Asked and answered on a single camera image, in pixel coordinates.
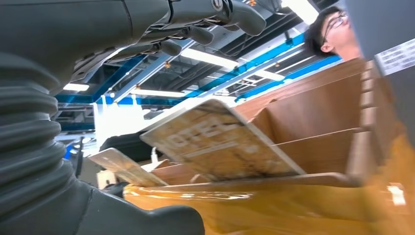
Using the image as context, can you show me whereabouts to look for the hotel key card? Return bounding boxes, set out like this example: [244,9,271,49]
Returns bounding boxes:
[88,147,169,188]
[140,98,306,183]

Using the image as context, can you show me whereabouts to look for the yellow taped box base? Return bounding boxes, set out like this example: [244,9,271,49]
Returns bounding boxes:
[123,129,415,235]

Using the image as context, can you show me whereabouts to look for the wooden card organizer box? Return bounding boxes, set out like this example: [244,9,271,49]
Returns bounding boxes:
[150,57,403,189]

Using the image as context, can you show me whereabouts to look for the white power strip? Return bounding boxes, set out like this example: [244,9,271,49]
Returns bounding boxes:
[96,169,118,190]

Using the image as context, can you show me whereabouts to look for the white charger plug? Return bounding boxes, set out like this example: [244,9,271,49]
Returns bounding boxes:
[149,146,160,165]

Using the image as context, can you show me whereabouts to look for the ceiling light strip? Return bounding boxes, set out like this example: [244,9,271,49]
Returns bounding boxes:
[280,0,320,25]
[129,88,186,98]
[63,83,90,92]
[180,47,240,70]

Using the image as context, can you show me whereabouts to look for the person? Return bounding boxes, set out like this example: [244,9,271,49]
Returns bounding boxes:
[304,5,362,62]

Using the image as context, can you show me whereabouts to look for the grey laptop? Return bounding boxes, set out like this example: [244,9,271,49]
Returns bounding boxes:
[344,0,415,146]

